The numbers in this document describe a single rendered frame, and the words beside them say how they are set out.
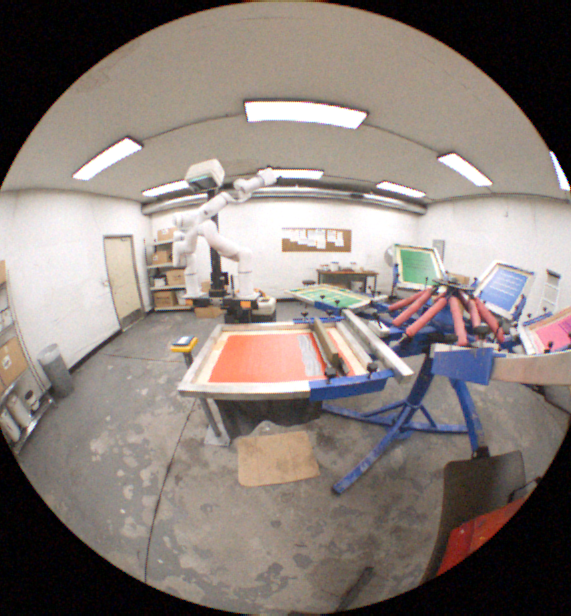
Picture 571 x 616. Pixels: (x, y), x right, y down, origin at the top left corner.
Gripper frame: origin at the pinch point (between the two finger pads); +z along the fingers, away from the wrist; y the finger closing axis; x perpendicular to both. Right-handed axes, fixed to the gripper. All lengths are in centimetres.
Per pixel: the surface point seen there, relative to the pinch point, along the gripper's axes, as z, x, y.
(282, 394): -82, 78, 49
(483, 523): -74, 141, 26
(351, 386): -64, 91, 56
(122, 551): -255, 115, 48
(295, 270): 100, -234, 247
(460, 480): -67, 140, 50
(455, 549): -81, 142, 27
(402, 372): -47, 102, 59
